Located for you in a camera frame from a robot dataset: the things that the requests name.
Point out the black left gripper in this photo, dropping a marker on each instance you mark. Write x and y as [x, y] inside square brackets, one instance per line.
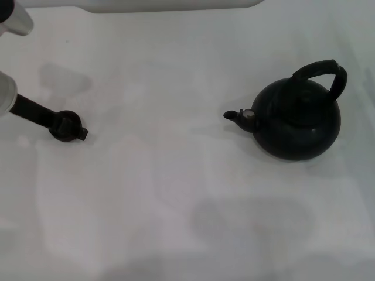
[32, 112]

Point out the dark brown teacup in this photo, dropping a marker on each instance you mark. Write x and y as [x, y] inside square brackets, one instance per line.
[68, 138]

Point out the black round teapot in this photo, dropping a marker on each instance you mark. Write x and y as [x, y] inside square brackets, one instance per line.
[296, 131]

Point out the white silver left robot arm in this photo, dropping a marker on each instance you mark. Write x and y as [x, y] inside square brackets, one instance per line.
[6, 93]

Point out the white rounded robot torso panel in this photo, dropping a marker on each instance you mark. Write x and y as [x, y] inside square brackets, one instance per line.
[175, 6]

